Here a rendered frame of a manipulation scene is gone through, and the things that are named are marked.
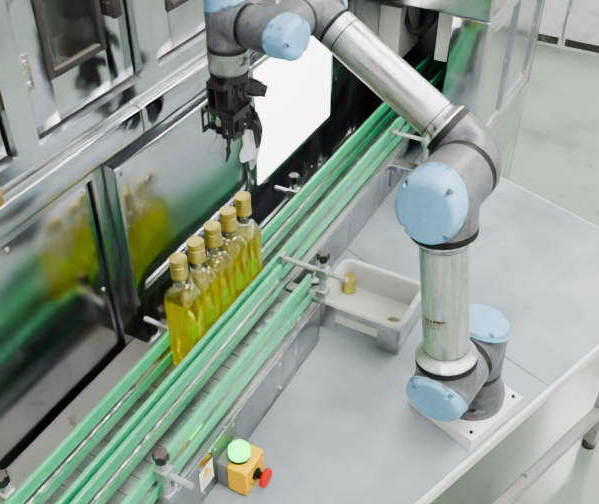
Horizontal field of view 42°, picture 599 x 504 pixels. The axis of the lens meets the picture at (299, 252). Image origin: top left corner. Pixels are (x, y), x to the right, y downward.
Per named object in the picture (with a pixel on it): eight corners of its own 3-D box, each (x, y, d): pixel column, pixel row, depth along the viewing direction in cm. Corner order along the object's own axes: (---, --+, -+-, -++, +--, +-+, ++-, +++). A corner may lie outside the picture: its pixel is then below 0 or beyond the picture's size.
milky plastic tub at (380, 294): (344, 281, 202) (345, 255, 197) (425, 309, 194) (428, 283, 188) (313, 322, 190) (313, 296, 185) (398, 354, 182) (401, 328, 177)
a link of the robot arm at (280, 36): (324, 3, 130) (272, -11, 135) (285, 26, 123) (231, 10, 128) (323, 47, 135) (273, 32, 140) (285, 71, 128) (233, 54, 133)
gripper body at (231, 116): (201, 135, 147) (196, 77, 139) (225, 115, 153) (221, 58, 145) (236, 145, 144) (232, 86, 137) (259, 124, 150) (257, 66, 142)
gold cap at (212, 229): (211, 235, 158) (209, 218, 155) (225, 240, 157) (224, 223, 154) (201, 244, 156) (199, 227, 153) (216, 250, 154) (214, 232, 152)
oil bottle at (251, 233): (243, 285, 182) (239, 211, 169) (264, 292, 180) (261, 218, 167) (231, 299, 178) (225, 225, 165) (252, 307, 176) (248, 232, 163)
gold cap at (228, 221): (226, 220, 162) (225, 203, 159) (240, 225, 161) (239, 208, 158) (216, 229, 160) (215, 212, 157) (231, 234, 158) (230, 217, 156)
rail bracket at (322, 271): (284, 276, 184) (283, 234, 176) (348, 299, 178) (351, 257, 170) (278, 284, 182) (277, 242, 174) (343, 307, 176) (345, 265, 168)
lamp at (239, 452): (236, 442, 154) (235, 432, 152) (255, 451, 153) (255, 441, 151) (223, 459, 151) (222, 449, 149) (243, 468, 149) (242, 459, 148)
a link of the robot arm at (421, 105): (536, 145, 133) (329, -41, 138) (510, 174, 126) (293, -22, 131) (497, 184, 142) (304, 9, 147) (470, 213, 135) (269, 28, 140)
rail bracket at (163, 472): (169, 487, 140) (160, 441, 132) (203, 504, 138) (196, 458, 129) (155, 504, 138) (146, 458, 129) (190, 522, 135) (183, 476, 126)
